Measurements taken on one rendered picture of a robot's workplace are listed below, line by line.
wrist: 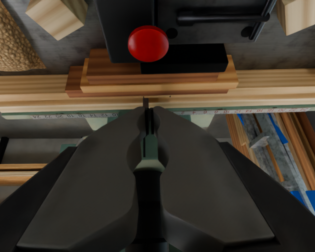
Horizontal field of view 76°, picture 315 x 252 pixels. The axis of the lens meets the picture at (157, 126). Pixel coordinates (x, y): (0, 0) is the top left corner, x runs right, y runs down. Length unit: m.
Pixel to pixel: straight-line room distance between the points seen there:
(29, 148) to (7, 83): 2.72
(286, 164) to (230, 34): 0.94
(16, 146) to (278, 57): 3.09
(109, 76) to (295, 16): 0.23
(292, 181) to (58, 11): 1.04
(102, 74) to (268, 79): 0.27
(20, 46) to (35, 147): 2.78
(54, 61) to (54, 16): 0.12
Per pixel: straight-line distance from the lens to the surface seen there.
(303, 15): 0.30
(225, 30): 0.19
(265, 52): 0.38
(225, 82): 0.31
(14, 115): 0.43
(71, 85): 0.34
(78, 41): 0.33
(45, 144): 3.06
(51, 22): 0.27
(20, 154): 3.14
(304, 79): 0.43
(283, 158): 1.10
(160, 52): 0.16
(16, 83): 0.41
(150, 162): 0.24
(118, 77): 0.29
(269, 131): 1.14
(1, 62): 0.37
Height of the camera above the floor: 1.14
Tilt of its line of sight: 27 degrees down
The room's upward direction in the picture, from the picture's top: 178 degrees clockwise
